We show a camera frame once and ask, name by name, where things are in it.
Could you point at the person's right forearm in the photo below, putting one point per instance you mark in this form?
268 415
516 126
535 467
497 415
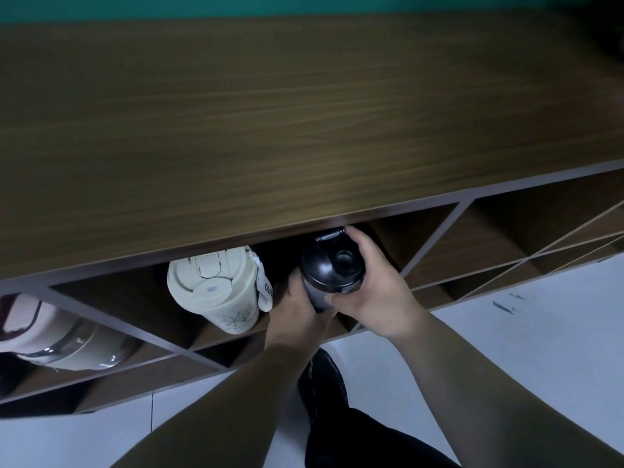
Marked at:
492 399

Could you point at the person's left forearm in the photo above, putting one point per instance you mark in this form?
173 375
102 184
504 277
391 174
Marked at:
229 404

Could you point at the person's left hand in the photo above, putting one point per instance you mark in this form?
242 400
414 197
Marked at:
297 321

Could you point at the person's black shoe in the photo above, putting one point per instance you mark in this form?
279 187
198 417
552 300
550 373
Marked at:
322 385

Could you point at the black shaker bottle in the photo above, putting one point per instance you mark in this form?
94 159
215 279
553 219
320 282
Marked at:
325 268

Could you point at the person's right hand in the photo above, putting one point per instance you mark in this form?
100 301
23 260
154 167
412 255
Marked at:
385 292

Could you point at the brown wooden shelf cabinet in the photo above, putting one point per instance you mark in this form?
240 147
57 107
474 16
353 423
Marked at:
273 126

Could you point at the person's black trouser leg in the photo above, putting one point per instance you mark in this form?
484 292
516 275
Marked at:
365 443

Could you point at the person's left thumb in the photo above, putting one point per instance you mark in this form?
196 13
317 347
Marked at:
297 287

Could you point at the white pink electric cooker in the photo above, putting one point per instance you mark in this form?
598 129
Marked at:
63 338

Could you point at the person's right thumb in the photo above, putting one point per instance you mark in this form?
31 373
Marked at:
343 299

